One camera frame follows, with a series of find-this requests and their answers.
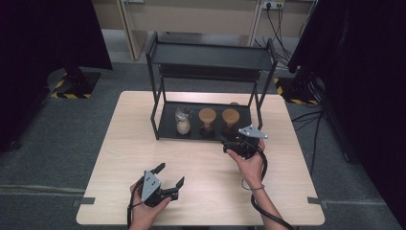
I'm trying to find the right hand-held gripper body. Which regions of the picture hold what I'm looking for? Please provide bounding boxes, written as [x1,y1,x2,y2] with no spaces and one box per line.
[237,124,269,160]

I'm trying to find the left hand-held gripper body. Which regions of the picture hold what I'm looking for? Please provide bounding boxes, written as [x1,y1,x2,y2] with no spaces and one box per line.
[139,170,179,208]

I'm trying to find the glass jar with wooden lid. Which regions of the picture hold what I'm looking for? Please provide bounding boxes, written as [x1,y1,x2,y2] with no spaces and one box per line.
[221,108,241,135]
[198,107,217,134]

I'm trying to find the clear glass jar white contents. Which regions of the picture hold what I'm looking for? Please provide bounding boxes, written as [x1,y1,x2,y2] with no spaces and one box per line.
[174,106,193,136]

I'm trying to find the black metal shelf rack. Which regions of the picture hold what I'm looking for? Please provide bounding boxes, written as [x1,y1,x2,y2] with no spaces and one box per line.
[146,31,278,147]

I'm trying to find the person's left hand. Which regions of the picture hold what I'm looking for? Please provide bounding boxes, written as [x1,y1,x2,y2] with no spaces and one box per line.
[128,182,172,230]

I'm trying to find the person's right hand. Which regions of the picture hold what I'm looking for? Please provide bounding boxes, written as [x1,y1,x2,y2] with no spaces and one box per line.
[227,138,266,190]

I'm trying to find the thin dark wrist band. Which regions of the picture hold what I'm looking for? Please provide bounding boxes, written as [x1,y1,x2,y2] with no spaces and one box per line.
[240,178,266,192]

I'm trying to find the stand base with striped tape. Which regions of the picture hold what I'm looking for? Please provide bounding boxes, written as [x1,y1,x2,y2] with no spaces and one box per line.
[273,75,324,106]
[47,66,102,100]

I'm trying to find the grey tape strip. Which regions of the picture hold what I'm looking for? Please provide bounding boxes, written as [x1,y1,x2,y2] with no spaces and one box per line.
[72,196,97,206]
[306,196,329,206]

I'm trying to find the dark curtain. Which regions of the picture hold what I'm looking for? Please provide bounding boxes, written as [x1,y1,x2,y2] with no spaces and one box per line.
[0,0,114,152]
[287,0,406,230]

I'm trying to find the white power strip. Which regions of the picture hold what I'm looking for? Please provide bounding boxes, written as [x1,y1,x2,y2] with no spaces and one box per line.
[261,0,285,10]

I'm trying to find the beige wooden cabinet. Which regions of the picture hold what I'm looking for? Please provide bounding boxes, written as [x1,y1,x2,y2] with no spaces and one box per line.
[92,0,320,61]

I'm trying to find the left hand-held gripper black cable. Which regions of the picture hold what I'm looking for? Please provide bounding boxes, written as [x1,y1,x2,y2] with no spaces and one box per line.
[126,176,145,230]

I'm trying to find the hand-held gripper black cable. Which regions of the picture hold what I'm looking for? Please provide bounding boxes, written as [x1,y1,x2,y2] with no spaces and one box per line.
[126,176,145,230]
[250,149,295,230]

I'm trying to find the right hand-held gripper black cable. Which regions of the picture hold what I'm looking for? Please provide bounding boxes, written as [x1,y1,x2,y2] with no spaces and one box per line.
[250,149,295,230]

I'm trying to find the black floor cables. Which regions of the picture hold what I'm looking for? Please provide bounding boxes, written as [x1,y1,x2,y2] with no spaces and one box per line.
[290,108,326,176]

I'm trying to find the black cables from power strip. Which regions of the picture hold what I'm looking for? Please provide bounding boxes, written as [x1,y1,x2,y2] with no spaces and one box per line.
[253,4,317,70]

